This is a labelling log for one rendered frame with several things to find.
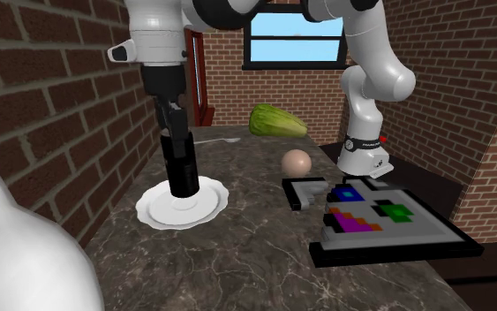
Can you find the small black grey pixel block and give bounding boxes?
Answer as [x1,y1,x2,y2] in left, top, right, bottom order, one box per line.
[281,176,330,213]

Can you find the white vase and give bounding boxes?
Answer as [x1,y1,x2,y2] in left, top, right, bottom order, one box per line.
[0,153,105,311]

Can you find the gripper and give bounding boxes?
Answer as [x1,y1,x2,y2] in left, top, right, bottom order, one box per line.
[139,64,194,160]

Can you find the red door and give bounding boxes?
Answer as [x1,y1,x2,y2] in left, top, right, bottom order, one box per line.
[184,28,216,128]

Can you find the beige egg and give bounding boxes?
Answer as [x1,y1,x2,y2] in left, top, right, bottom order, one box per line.
[280,148,313,178]

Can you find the black framed window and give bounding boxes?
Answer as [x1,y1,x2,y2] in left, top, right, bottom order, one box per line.
[241,3,350,72]

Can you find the large multicolour pixel block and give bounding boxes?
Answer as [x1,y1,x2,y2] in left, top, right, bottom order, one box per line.
[308,173,486,269]

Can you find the silver spoon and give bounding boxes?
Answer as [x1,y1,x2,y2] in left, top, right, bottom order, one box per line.
[193,137,242,145]

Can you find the green lettuce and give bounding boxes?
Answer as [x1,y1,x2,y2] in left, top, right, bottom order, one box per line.
[248,102,309,140]

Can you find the white scalloped plate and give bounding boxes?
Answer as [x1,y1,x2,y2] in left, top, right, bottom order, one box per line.
[135,175,230,231]

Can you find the black cylinder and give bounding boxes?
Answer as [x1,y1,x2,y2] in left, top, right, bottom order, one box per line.
[160,132,201,200]

